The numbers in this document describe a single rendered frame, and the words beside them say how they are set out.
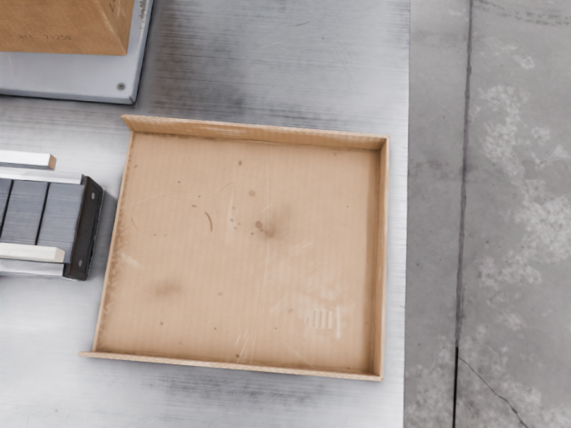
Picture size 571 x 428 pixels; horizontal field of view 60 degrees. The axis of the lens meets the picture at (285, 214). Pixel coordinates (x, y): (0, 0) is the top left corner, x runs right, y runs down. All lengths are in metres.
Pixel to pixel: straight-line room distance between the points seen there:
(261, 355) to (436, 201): 1.05
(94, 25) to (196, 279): 0.30
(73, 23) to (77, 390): 0.39
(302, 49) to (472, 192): 0.99
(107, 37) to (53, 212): 0.21
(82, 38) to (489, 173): 1.23
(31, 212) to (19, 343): 0.14
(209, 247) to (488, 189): 1.13
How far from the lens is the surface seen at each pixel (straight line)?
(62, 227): 0.55
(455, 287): 1.46
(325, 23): 0.67
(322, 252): 0.55
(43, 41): 0.66
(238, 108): 0.61
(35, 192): 0.58
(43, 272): 0.55
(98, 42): 0.63
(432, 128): 1.58
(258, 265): 0.55
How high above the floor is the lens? 1.37
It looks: 75 degrees down
